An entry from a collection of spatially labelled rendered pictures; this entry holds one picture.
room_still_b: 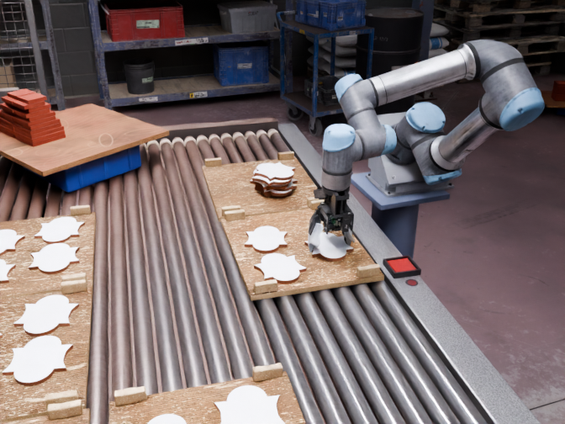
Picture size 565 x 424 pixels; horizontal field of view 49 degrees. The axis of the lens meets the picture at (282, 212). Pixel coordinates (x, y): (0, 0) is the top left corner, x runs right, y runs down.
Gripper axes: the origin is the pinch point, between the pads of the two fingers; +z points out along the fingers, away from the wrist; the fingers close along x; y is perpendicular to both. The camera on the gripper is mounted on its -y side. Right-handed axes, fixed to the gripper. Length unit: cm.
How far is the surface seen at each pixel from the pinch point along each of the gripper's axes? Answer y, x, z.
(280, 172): -36.4, -4.1, -4.6
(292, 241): -6.7, -8.5, 1.5
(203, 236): -18.6, -31.9, 4.0
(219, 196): -40.4, -23.1, 3.6
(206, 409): 50, -42, -2
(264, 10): -448, 91, 41
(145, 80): -436, -26, 96
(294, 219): -19.1, -4.2, 2.3
